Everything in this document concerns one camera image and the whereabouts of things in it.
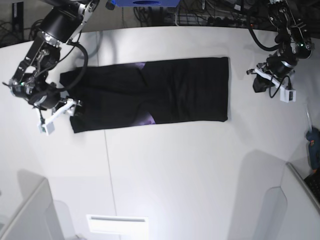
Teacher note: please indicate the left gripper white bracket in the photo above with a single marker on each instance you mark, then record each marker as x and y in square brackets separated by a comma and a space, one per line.
[265, 79]

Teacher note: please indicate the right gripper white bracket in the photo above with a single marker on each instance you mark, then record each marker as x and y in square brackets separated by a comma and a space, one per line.
[69, 106]

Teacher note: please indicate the black T-shirt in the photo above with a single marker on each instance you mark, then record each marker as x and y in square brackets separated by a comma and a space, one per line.
[152, 93]

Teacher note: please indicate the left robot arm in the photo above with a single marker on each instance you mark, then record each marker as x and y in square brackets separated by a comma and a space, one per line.
[293, 42]

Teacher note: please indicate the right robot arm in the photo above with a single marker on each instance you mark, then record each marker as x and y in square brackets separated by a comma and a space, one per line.
[66, 19]

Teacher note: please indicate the blue glue gun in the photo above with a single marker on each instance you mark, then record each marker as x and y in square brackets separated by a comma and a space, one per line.
[313, 137]

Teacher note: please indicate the black keyboard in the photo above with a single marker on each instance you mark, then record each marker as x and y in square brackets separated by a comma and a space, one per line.
[312, 182]

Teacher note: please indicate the blue box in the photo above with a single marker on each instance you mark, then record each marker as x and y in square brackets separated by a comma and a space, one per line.
[145, 3]

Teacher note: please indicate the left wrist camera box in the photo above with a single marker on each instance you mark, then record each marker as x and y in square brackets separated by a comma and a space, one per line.
[287, 95]

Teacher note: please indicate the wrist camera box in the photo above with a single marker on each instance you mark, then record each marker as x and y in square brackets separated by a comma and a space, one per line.
[287, 95]
[46, 128]

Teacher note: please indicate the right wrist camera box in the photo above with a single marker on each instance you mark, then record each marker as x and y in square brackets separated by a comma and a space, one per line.
[46, 128]

